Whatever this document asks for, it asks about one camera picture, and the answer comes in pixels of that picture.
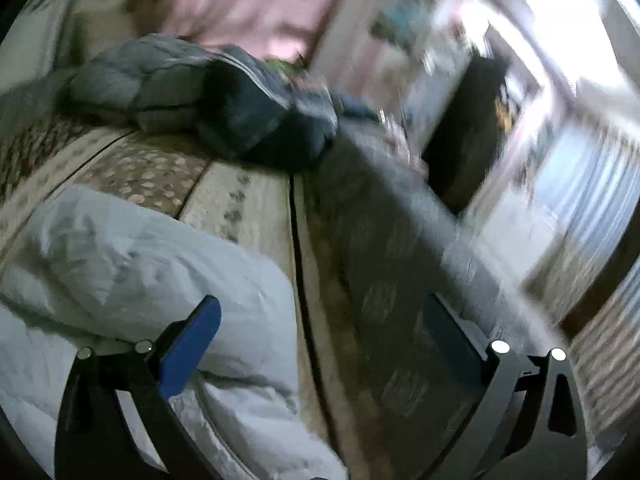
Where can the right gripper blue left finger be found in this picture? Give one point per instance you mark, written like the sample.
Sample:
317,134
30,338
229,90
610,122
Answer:
93,439

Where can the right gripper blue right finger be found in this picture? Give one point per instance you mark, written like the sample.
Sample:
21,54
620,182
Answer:
526,421

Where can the light blue puffy jacket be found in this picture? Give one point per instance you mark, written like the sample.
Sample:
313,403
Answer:
92,270

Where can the white low cabinet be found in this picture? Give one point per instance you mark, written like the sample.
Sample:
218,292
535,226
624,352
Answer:
518,233

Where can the blue striped curtain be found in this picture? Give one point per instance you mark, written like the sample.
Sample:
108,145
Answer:
590,182

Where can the black entry door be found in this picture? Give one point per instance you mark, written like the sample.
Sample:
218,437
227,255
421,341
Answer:
465,143

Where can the beige floral patterned blanket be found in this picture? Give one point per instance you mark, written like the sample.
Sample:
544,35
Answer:
171,175

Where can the dark navy striped quilt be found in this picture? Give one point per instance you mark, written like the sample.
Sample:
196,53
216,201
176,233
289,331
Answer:
258,114

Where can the grey blue folded quilt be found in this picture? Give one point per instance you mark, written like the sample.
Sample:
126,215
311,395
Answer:
154,82

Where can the cream stacked bedding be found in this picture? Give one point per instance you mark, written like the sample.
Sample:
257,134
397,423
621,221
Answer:
90,27

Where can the framed portrait picture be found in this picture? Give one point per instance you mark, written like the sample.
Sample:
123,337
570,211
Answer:
402,23

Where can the pink window curtain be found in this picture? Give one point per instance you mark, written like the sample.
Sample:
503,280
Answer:
285,29

